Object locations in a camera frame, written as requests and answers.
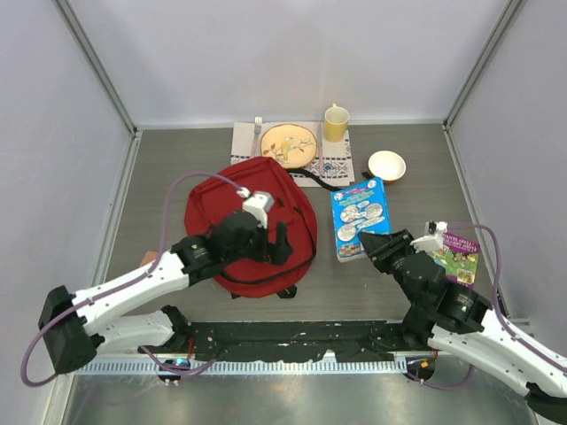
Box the blue comic cover book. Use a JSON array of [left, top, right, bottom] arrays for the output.
[[330, 177, 391, 262]]

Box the white slotted cable duct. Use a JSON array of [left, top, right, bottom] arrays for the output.
[[78, 357, 407, 376]]

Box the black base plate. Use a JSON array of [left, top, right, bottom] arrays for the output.
[[136, 321, 454, 362]]

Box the white orange bowl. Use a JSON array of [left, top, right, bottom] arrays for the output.
[[368, 151, 407, 183]]

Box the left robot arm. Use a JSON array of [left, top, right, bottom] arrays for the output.
[[38, 211, 292, 375]]

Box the yellow mug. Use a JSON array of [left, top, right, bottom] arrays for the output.
[[323, 104, 350, 143]]

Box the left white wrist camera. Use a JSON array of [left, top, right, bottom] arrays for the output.
[[239, 189, 275, 228]]

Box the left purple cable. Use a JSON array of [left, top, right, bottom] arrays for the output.
[[19, 172, 252, 387]]

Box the pink handled fork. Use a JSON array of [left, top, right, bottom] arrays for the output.
[[251, 117, 263, 158]]

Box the pink handled knife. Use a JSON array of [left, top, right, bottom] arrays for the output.
[[317, 122, 324, 178]]

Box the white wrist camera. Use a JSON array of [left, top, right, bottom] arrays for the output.
[[410, 221, 447, 252], [239, 189, 275, 228]]

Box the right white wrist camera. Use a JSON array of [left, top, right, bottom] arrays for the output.
[[410, 221, 447, 252]]

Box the red backpack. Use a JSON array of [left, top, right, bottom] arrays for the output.
[[184, 157, 318, 298]]

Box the bird pattern wooden plate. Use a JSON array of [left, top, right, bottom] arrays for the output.
[[260, 124, 317, 169]]

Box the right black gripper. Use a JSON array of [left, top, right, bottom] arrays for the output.
[[356, 228, 422, 307]]

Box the tan leather wallet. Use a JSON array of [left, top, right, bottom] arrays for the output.
[[140, 251, 158, 267]]

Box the purple treehouse book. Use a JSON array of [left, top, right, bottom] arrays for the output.
[[430, 233, 480, 289]]

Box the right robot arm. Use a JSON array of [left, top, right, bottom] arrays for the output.
[[358, 221, 566, 424]]

